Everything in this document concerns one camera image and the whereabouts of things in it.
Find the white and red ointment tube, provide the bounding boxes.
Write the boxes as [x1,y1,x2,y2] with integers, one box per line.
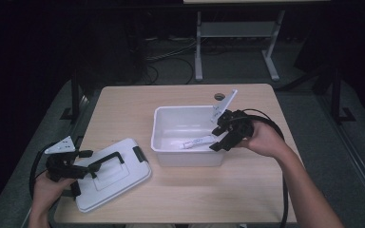
[179,135,218,150]

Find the white metal stand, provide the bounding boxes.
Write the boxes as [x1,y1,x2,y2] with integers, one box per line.
[183,0,331,83]

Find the grey metal floor rail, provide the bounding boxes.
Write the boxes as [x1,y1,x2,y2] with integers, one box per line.
[317,94,365,219]
[20,94,91,228]

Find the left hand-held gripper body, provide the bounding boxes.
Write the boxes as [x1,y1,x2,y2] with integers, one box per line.
[44,136,89,182]

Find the left hand-held gripper black cable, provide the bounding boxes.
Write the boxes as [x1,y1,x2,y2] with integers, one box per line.
[29,142,60,200]

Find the bundle of floor cables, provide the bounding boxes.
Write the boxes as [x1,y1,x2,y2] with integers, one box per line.
[125,36,201,86]

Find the white box lid black handle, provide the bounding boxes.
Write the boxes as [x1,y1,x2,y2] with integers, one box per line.
[66,138,152,214]

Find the hand-held gripper black cable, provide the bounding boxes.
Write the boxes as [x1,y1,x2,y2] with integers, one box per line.
[234,108,289,228]
[29,142,60,200]

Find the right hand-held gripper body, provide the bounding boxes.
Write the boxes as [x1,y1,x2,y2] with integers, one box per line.
[211,88,255,143]

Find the person's right hand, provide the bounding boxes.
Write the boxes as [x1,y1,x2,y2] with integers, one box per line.
[236,122,291,159]

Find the black metal stand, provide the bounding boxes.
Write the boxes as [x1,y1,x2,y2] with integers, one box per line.
[60,69,84,123]
[327,67,357,124]

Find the person's left hand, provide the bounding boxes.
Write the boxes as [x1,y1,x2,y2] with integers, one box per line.
[31,173,75,218]

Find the white plastic storage box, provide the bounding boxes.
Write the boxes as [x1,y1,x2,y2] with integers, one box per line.
[150,104,232,168]

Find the right hand-held gripper black cable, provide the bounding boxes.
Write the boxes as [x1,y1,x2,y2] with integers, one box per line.
[234,108,289,228]

